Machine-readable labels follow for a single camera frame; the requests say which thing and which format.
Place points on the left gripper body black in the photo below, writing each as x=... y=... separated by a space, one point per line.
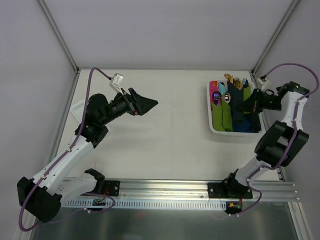
x=131 y=102

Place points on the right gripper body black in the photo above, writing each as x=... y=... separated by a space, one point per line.
x=257 y=100

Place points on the dark navy paper napkin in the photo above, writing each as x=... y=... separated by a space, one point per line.
x=236 y=99

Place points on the iridescent rainbow fork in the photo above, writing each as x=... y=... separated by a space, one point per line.
x=245 y=82

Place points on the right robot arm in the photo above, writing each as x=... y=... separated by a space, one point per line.
x=280 y=143

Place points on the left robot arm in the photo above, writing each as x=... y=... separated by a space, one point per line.
x=44 y=194

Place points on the black napkin roll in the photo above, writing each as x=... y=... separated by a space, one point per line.
x=255 y=124

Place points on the tall green napkin roll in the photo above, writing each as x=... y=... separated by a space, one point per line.
x=246 y=92

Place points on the middle green napkin roll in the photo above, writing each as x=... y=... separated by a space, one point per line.
x=226 y=117

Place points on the light blue napkin roll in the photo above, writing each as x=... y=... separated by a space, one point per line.
x=222 y=88

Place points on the pink napkin roll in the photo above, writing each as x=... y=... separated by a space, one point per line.
x=213 y=87

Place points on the silver spoon in bin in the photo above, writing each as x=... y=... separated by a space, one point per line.
x=226 y=97

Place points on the iridescent spoon in bin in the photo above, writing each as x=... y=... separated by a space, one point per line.
x=216 y=96

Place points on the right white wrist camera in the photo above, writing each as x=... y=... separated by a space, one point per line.
x=263 y=83

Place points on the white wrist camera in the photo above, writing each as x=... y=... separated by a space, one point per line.
x=115 y=82
x=263 y=83

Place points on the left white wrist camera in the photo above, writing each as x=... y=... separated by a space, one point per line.
x=115 y=82

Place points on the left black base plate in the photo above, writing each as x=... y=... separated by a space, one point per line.
x=111 y=188

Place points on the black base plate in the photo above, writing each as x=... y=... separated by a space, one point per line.
x=111 y=188
x=223 y=190

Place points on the aluminium mounting rail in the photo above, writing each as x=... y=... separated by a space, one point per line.
x=156 y=189

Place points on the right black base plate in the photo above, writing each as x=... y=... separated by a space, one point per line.
x=223 y=190

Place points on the white slotted cable duct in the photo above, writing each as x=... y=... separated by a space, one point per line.
x=152 y=204

